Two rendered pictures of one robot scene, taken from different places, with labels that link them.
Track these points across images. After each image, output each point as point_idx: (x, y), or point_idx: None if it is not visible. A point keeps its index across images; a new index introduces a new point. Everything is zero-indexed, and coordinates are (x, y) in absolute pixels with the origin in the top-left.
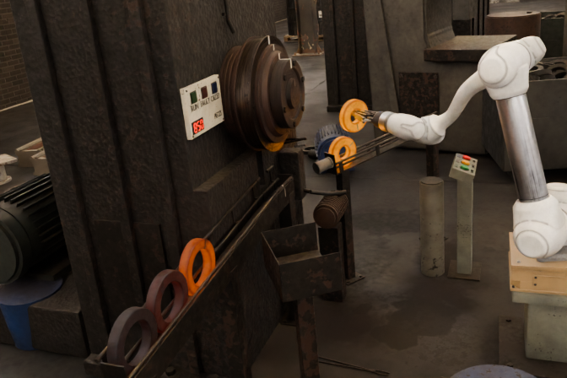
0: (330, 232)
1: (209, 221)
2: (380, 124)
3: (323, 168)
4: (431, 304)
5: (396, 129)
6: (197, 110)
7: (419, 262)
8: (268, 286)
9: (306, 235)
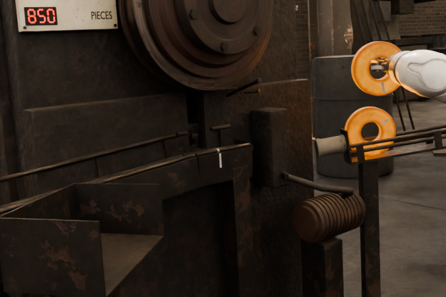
0: (315, 250)
1: (34, 158)
2: (390, 70)
3: (326, 148)
4: None
5: (402, 73)
6: None
7: None
8: None
9: (144, 205)
